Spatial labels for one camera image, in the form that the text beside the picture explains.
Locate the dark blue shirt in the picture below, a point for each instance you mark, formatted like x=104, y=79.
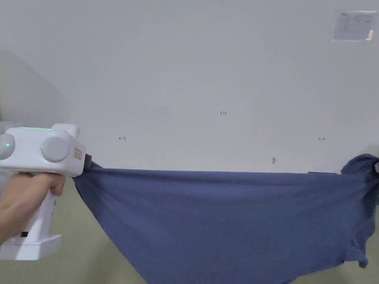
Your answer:
x=225, y=219

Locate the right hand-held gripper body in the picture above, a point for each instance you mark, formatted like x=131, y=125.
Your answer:
x=377, y=168

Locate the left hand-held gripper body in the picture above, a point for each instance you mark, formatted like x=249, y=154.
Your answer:
x=32, y=153

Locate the bed with pale green sheet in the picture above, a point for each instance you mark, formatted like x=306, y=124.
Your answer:
x=74, y=251

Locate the person's left hand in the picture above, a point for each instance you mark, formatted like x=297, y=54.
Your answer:
x=26, y=201

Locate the paper notice in plastic sleeve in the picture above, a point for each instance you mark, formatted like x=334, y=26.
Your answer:
x=353, y=25

